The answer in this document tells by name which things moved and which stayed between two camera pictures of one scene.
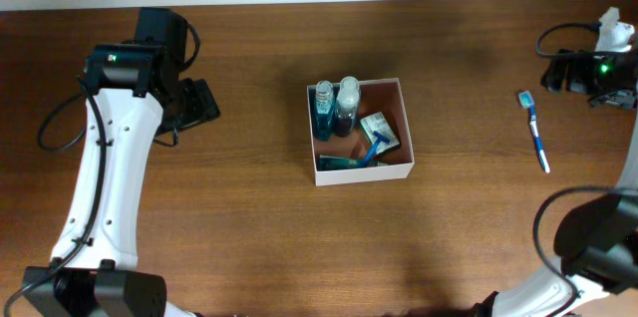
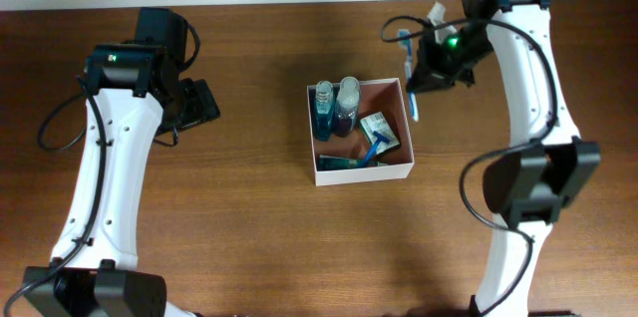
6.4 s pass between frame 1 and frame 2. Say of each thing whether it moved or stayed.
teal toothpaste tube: stayed
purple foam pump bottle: stayed
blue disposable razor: stayed
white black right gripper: moved
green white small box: stayed
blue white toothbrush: moved
